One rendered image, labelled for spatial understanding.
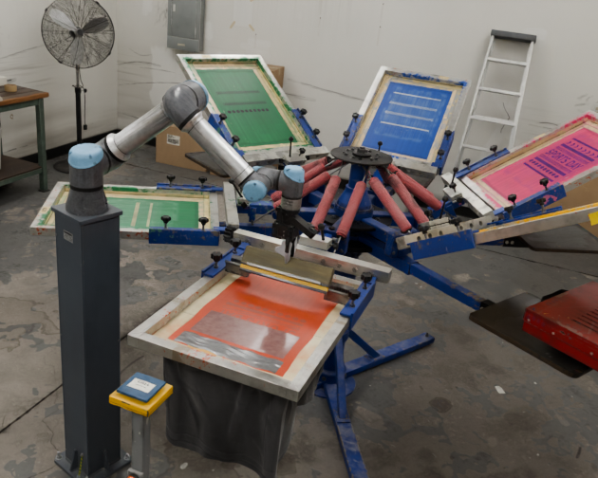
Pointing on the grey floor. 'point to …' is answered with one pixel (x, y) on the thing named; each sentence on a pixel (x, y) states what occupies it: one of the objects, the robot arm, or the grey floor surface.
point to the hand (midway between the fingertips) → (290, 258)
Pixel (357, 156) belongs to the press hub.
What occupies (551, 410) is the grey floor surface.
